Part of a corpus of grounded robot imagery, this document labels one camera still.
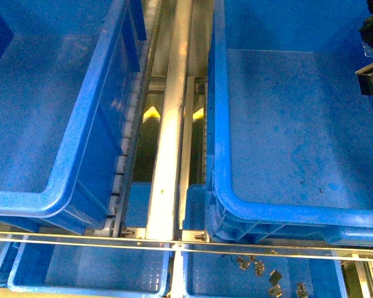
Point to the blue target bin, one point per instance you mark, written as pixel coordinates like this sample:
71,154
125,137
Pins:
290,136

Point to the blue source bin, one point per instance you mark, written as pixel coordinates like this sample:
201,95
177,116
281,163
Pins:
67,69

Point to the metal centre rail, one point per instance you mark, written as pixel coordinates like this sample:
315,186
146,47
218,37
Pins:
163,207

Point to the metal front crossbar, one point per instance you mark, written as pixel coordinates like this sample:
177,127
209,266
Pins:
325,253

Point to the lower blue bin right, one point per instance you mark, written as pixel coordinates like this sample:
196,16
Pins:
215,272

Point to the white roller track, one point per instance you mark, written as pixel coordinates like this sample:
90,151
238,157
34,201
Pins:
131,127

